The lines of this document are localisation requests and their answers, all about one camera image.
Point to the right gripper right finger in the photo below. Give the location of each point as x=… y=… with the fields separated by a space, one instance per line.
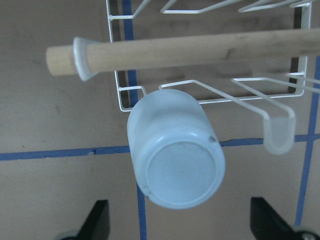
x=267 y=224

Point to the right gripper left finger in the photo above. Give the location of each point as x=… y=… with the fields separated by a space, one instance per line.
x=97 y=223

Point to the pale blue plastic cup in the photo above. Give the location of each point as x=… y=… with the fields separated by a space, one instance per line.
x=177 y=159

